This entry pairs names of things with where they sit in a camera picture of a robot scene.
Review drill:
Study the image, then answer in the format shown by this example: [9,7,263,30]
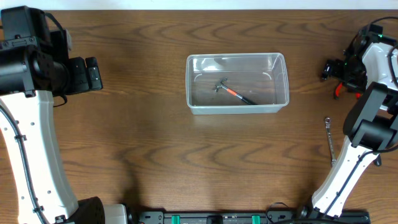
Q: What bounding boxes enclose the small claw hammer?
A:
[215,77,257,105]

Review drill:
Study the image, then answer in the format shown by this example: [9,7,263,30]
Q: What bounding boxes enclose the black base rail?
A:
[134,210,371,224]

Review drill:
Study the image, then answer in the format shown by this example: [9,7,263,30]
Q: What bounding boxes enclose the silver ratchet wrench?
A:
[324,117,336,167]

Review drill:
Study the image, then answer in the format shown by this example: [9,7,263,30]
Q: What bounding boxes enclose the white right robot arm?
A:
[299,21,397,220]

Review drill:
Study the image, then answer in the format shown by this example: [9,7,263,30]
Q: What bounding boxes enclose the yellow black screwdriver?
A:
[373,155,382,167]

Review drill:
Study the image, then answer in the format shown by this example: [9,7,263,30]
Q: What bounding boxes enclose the clear plastic storage container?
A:
[185,52,290,115]

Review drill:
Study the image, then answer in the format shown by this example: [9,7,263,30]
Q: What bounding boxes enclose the red handled pliers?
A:
[333,82,362,100]

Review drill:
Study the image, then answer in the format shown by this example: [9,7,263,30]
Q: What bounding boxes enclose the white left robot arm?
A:
[1,6,131,223]

